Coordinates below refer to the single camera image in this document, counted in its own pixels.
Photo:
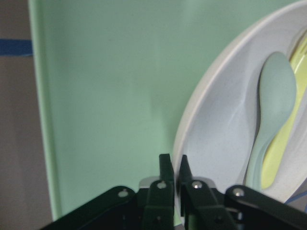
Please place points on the pale green plastic spoon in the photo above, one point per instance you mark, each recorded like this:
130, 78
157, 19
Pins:
277, 93

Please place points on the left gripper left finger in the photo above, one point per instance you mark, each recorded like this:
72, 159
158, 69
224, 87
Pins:
158, 212

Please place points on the white round plate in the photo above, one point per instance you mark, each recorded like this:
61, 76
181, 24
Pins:
219, 124

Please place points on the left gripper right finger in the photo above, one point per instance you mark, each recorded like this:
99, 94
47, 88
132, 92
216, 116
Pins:
199, 207

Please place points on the light green plastic tray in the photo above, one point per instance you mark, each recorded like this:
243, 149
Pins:
113, 78

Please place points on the yellow plastic fork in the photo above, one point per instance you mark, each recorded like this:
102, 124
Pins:
277, 147

